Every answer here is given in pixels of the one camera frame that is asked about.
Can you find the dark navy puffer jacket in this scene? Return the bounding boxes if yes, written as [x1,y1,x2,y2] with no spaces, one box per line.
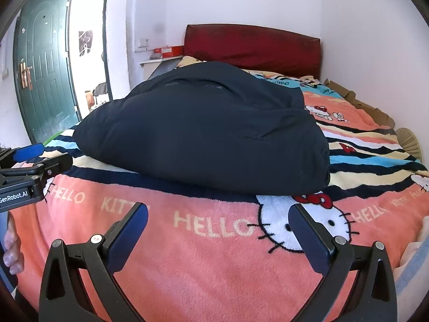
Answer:
[73,62,330,196]

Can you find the person's left hand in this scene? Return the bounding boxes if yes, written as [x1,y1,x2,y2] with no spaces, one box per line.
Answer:
[3,212,25,275]

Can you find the green plastic object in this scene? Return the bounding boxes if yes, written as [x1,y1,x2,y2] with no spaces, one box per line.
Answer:
[43,132,62,147]

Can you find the green door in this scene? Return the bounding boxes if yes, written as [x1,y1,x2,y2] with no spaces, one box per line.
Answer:
[12,0,80,143]

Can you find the clutter in hallway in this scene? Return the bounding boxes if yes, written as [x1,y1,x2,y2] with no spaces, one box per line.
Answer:
[85,82,110,111]

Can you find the pink Hello Kitty blanket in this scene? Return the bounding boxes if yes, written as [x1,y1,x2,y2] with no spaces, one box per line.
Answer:
[13,71,428,321]

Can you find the beige woven fan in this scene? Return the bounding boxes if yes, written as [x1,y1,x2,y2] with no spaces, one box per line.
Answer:
[395,127,423,162]

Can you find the red white box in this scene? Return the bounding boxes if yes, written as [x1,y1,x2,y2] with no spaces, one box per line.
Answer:
[150,45,184,60]

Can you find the brown cardboard beside bed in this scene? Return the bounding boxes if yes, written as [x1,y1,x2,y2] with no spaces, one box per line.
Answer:
[324,79,395,129]

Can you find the dark red headboard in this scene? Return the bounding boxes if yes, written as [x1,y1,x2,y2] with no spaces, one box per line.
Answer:
[184,23,322,78]

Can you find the wall poster picture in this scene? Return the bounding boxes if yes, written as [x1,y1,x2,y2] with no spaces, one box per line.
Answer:
[79,31,93,57]

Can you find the grey wall shelf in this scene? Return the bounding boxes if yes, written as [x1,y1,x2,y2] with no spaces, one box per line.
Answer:
[140,55,183,82]

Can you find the white wall switch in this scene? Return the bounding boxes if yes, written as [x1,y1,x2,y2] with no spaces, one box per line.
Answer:
[137,38,149,49]

